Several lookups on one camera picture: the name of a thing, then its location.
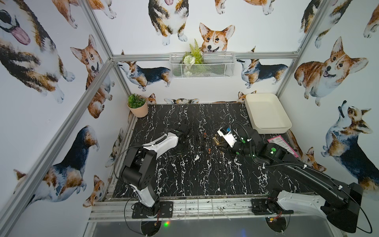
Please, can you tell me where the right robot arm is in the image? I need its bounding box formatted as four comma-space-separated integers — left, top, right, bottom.
217, 122, 363, 233

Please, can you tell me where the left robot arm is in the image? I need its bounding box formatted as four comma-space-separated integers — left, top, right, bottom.
119, 123, 190, 208

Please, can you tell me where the pink printed card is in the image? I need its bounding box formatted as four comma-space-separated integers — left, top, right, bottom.
267, 135, 299, 158

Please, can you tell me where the cream rectangular tray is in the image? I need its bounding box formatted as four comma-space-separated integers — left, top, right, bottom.
245, 93, 292, 134

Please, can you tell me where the potted green plant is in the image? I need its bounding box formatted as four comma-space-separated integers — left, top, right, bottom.
127, 94, 148, 118

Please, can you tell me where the fern and white flower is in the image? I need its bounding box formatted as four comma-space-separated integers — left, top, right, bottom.
182, 40, 204, 77

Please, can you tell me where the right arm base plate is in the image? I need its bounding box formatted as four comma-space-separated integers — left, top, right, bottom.
251, 198, 294, 215

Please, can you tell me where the aluminium front rail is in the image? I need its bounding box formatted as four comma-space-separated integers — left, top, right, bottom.
88, 198, 335, 223

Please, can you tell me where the white wire basket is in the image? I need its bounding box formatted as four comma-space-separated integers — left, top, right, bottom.
169, 52, 236, 79

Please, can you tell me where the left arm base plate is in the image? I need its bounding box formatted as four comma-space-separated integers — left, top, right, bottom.
132, 201, 174, 219

